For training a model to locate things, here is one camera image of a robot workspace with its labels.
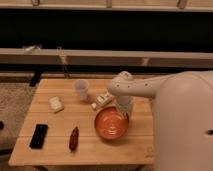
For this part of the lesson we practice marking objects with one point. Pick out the wooden table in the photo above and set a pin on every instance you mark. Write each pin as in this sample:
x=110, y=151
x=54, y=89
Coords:
x=135, y=147

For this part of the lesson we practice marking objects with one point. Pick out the orange ceramic bowl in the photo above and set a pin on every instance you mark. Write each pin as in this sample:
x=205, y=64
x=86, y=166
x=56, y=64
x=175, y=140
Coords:
x=110, y=124

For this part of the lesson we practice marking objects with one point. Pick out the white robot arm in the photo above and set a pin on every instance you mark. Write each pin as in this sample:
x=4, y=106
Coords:
x=182, y=117

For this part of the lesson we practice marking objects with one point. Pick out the black rectangular remote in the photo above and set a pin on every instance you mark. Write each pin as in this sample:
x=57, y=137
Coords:
x=38, y=136

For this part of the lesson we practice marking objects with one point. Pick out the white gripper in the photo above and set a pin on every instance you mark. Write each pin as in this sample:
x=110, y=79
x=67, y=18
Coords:
x=124, y=104

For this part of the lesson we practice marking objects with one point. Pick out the clear plastic cup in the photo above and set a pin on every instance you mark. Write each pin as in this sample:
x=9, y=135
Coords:
x=81, y=87

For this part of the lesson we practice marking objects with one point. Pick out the white plastic bottle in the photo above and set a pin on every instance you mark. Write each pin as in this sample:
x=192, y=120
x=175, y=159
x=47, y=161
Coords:
x=102, y=100

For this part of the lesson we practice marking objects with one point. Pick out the grey metal rail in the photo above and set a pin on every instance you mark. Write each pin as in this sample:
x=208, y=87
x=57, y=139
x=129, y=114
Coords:
x=105, y=57

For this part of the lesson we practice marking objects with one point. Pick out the small white box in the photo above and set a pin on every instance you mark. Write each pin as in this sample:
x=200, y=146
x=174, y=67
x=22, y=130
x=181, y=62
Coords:
x=56, y=104

